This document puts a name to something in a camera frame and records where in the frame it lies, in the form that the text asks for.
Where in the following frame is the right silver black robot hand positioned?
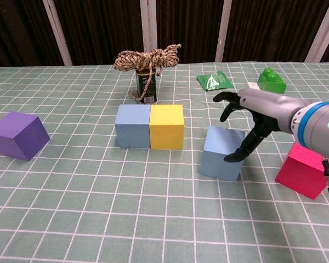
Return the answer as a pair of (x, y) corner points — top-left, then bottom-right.
(212, 88), (309, 162)

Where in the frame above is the light blue foam cube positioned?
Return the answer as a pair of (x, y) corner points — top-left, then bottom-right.
(199, 125), (246, 182)
(115, 104), (152, 149)

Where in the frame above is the purple foam cube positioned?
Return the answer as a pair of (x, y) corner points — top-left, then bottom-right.
(0, 111), (50, 162)

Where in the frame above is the green foil packet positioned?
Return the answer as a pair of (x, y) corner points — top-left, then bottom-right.
(196, 71), (234, 93)

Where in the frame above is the pink foam cube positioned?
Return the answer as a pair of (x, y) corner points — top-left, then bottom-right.
(275, 142), (329, 201)

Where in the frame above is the green checked tablecloth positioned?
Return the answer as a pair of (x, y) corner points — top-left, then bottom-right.
(0, 61), (329, 263)

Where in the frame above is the dark green tin can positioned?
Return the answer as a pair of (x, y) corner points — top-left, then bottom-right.
(135, 70), (157, 104)

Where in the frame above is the green toy building brick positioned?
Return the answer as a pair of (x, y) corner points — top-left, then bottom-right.
(257, 67), (287, 95)

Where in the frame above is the braided beige rope bundle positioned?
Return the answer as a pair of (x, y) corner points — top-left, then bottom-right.
(114, 43), (182, 104)

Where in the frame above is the yellow foam cube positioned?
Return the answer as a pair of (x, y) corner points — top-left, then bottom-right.
(149, 104), (185, 150)

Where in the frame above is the white frame post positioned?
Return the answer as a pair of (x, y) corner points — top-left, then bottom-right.
(42, 0), (73, 66)
(140, 0), (158, 53)
(304, 0), (329, 62)
(215, 0), (233, 62)

